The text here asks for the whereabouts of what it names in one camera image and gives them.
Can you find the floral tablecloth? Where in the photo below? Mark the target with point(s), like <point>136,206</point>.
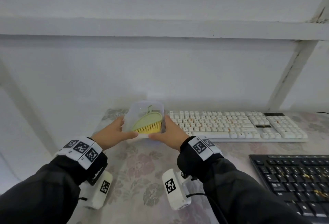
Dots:
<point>144,170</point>

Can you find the green brush yellow bristles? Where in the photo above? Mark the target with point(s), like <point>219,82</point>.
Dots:
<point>149,121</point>

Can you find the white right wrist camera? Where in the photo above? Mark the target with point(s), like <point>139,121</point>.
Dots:
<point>174,188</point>

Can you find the white marker left wristband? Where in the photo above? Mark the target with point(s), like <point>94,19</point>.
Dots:
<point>82,149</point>

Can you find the white keyboard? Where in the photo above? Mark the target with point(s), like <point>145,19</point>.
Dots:
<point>231,123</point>

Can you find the person's left forearm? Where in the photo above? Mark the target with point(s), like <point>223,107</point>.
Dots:
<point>38,195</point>

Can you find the white marker right wristband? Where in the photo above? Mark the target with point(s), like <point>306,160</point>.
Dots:
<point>203,146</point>

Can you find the clear plastic container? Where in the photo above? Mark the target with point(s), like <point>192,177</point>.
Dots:
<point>138,108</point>

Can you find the white marker wristband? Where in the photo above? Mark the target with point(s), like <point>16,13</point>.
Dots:
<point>82,149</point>
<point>203,146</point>

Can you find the white wooden frame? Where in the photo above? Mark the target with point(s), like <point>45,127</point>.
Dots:
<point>154,28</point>

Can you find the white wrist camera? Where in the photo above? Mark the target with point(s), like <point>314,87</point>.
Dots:
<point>174,188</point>
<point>100,190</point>

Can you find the person's right forearm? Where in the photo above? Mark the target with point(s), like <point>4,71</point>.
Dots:
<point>231,193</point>

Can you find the black keyboard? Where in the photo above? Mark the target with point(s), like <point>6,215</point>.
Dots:
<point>290,180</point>

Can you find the person's left hand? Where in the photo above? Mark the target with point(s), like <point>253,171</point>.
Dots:
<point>110,134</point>

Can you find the person's right hand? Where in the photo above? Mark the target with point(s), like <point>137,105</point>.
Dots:
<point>172,135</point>

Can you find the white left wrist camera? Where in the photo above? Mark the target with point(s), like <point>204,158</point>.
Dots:
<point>100,190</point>

